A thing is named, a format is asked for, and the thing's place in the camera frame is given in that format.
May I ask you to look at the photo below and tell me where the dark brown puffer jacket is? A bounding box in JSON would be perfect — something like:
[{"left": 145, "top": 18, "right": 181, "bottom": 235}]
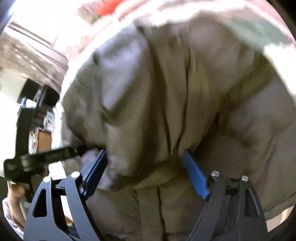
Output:
[{"left": 62, "top": 16, "right": 295, "bottom": 240}]

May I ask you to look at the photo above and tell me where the person's left hand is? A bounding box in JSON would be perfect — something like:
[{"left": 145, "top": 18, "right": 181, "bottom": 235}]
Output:
[{"left": 7, "top": 184, "right": 26, "bottom": 230}]

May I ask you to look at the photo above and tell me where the wooden cabinet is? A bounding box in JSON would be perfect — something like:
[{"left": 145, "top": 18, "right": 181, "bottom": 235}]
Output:
[{"left": 36, "top": 131, "right": 52, "bottom": 153}]

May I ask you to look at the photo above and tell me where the black desk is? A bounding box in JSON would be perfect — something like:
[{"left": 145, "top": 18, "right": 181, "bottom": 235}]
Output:
[{"left": 16, "top": 79, "right": 60, "bottom": 128}]

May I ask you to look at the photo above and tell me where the floral lace curtain left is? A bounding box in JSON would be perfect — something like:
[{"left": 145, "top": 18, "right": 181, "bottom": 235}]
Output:
[{"left": 1, "top": 22, "right": 68, "bottom": 93}]

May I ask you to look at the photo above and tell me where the orange carrot plush pillow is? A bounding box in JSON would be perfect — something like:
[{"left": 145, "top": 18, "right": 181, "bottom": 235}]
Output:
[{"left": 96, "top": 0, "right": 125, "bottom": 17}]

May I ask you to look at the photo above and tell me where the plaid pastel bed sheet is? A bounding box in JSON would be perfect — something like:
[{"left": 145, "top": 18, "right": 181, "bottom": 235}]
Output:
[{"left": 53, "top": 1, "right": 295, "bottom": 95}]

